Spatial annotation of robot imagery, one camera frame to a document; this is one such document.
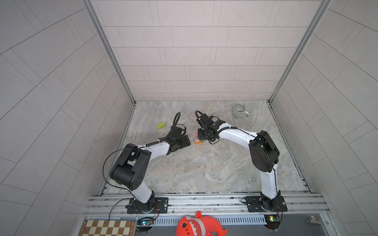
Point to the aluminium corner post left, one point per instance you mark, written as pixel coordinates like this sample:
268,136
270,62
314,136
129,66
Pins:
105,43

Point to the aluminium corner post right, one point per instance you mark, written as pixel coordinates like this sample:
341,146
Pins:
318,16

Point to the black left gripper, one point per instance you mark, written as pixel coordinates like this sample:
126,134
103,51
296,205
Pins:
183,143

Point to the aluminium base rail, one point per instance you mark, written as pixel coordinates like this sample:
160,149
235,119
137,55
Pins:
114,206

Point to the aluminium corner post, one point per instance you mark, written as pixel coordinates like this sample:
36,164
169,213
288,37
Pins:
105,43
318,16

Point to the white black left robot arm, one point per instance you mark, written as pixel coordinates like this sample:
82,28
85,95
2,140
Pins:
130,168

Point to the right controller circuit board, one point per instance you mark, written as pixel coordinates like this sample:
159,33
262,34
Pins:
272,222

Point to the lime green long block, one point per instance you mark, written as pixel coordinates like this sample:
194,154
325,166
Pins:
161,125

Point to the striped ceramic mug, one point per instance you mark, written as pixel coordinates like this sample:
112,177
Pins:
239,111

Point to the controller circuit board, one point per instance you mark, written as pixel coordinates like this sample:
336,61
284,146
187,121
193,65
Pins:
272,222
145,224

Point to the wooden chessboard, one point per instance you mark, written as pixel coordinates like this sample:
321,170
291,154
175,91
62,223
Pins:
108,228

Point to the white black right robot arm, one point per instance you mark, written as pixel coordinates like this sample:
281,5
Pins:
264,155

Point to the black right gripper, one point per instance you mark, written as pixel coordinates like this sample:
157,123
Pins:
201,137

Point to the red shark plush toy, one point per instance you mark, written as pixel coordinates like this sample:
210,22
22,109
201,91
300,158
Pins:
199,226

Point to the left controller circuit board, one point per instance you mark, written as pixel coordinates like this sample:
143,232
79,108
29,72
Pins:
145,224

